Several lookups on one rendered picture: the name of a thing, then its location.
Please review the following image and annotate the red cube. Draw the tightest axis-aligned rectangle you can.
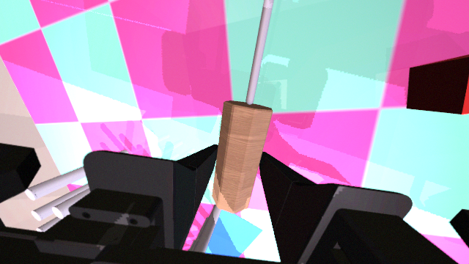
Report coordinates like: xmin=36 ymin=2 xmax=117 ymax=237
xmin=407 ymin=54 xmax=469 ymax=114

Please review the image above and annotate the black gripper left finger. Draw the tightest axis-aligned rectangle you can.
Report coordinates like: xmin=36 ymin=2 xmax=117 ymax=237
xmin=83 ymin=144 xmax=218 ymax=250

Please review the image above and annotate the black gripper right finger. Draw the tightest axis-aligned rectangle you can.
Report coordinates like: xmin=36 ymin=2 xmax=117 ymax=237
xmin=259 ymin=151 xmax=413 ymax=264

